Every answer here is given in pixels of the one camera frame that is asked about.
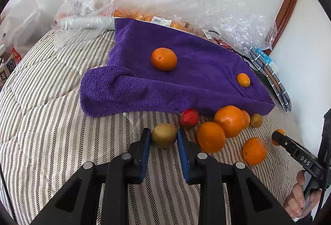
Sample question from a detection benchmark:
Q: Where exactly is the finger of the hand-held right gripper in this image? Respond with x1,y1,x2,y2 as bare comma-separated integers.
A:
271,131,324,177

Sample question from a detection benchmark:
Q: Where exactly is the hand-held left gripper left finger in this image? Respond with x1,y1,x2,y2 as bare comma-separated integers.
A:
30,128,152,225

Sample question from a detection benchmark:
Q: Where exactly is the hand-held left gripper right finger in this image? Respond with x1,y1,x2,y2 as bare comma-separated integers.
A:
177,128,296,225

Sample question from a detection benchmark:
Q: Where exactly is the green-brown kiwi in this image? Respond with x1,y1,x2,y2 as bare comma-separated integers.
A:
151,123,178,149

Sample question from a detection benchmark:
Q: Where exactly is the person's right hand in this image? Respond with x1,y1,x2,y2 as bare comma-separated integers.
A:
284,170,321,220

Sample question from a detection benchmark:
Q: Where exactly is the medium orange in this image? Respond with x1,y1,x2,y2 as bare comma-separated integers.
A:
242,137,267,165
197,122,226,154

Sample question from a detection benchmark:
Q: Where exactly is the red strawberry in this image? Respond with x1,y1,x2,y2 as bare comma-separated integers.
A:
180,109,199,128

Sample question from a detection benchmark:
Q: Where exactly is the small kiwi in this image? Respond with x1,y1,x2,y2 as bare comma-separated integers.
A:
249,113,263,128

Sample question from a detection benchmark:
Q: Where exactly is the small orange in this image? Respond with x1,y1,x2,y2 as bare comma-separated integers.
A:
241,110,251,129

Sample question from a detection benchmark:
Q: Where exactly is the large orange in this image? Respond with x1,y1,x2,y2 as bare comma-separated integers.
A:
213,106,246,138

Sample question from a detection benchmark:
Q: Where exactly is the purple towel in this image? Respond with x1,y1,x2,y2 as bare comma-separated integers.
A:
80,18,275,118

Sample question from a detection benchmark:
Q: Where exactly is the small oval kumquat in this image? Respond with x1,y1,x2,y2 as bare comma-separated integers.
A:
236,73,251,88

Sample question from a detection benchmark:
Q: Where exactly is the orange with green stem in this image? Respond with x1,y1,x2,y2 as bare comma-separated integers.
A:
151,48,178,72

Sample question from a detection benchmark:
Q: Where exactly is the striped blanket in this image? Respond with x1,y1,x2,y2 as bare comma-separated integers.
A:
0,26,311,225

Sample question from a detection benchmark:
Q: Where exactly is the clear plastic bag of oranges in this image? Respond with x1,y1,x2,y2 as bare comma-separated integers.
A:
112,0,278,55

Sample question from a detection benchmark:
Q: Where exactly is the roll of clear plastic bags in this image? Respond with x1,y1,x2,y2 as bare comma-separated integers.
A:
60,16,115,31

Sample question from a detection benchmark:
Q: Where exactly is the red and white box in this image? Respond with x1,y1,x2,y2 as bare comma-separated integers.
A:
0,44,23,89

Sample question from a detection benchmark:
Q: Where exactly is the white paper bag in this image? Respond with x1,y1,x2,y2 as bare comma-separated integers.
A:
0,0,42,60

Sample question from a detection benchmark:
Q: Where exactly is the brown wooden door frame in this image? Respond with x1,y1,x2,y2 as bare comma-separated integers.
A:
269,0,303,55

